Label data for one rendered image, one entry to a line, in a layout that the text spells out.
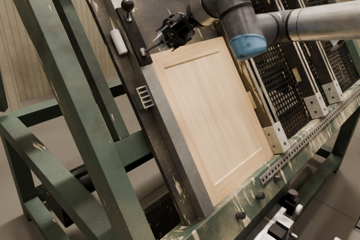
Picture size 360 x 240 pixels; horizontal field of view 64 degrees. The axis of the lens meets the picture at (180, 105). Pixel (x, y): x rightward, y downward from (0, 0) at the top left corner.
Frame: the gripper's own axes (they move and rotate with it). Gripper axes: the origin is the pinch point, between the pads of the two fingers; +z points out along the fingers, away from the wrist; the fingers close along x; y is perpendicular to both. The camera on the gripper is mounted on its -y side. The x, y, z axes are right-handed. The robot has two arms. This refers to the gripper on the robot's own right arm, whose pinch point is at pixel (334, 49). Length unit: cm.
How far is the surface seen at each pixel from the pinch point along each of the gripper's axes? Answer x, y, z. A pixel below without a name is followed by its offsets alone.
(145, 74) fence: 78, 29, 16
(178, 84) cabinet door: 65, 24, 21
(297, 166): 23, -27, 40
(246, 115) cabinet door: 36.8, 3.0, 30.4
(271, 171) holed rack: 42, -20, 37
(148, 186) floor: 22, 25, 161
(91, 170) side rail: 104, 14, 31
